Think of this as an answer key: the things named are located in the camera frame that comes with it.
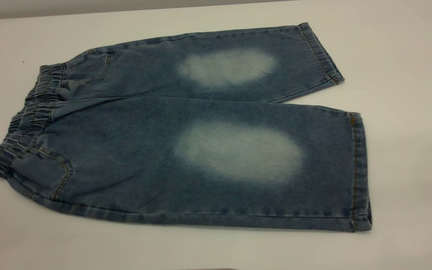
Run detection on blue denim kids jeans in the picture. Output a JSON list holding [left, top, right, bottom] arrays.
[[0, 22, 373, 233]]

